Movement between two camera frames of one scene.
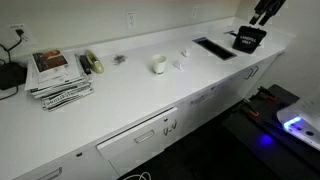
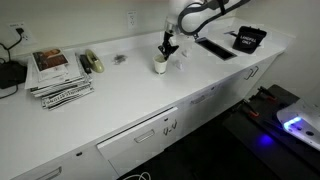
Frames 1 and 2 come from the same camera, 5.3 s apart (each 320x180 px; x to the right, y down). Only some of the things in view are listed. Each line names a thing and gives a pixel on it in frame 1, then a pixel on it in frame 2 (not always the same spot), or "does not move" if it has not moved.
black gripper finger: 274,7 to 171,51
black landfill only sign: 248,39 does not move
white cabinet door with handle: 236,89 does not move
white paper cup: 159,63 does not move
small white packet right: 187,52 does not move
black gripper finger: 259,8 to 162,49
